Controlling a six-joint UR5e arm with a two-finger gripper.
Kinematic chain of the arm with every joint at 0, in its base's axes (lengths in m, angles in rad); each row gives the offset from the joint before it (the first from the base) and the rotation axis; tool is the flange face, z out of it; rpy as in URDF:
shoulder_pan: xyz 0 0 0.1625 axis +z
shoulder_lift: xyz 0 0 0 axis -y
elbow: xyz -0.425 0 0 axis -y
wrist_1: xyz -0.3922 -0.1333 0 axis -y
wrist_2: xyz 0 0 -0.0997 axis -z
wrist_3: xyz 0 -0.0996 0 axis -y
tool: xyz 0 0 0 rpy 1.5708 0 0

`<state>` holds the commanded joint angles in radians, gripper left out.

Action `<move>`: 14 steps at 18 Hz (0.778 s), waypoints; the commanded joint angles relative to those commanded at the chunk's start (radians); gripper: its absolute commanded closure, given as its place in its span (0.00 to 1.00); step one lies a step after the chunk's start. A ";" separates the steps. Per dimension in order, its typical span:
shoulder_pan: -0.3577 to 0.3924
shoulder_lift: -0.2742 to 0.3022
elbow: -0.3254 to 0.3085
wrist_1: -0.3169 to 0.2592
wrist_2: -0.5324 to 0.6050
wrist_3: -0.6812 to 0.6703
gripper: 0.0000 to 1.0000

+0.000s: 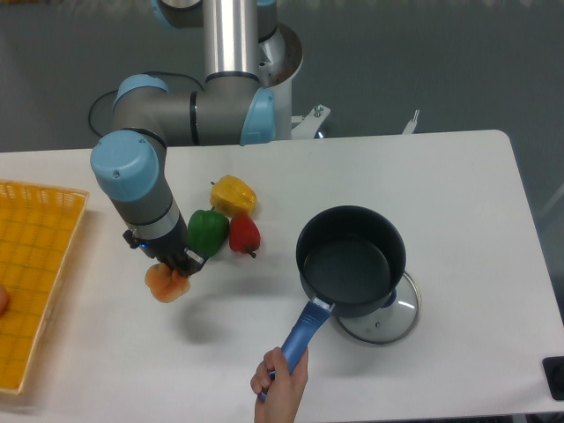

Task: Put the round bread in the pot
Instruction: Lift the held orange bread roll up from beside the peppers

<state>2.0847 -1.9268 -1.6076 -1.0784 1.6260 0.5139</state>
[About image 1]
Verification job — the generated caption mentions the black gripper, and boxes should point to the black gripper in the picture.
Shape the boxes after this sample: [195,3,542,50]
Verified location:
[122,226,208,278]

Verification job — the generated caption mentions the round orange bread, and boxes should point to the round orange bread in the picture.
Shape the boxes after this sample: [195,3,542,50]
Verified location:
[145,263,190,303]

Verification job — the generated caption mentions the dark pot with blue handle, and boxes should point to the dark pot with blue handle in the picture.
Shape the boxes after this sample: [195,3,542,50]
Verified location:
[257,204,407,403]

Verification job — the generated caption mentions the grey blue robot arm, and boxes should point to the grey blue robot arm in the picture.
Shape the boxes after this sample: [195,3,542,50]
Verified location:
[90,1,278,277]

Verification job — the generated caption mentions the glass pot lid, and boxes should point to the glass pot lid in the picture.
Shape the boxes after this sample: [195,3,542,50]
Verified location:
[337,272,421,345]

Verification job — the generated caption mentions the person's hand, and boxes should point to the person's hand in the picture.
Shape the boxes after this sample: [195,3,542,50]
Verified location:
[250,347,308,423]

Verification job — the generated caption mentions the green bell pepper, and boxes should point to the green bell pepper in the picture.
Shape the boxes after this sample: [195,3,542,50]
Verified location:
[187,210,229,258]

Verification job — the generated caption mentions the red bell pepper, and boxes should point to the red bell pepper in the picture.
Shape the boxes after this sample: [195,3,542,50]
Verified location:
[229,214,261,258]

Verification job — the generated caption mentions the yellow bell pepper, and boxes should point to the yellow bell pepper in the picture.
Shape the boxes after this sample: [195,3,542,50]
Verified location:
[210,174,257,218]

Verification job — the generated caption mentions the yellow woven basket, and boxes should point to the yellow woven basket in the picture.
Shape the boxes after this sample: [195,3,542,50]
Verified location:
[1,180,89,395]

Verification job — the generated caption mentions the black object at table edge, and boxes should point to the black object at table edge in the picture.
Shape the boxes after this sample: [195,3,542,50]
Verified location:
[542,356,564,401]

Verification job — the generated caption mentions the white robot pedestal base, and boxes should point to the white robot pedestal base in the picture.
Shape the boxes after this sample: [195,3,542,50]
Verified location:
[258,23,331,140]

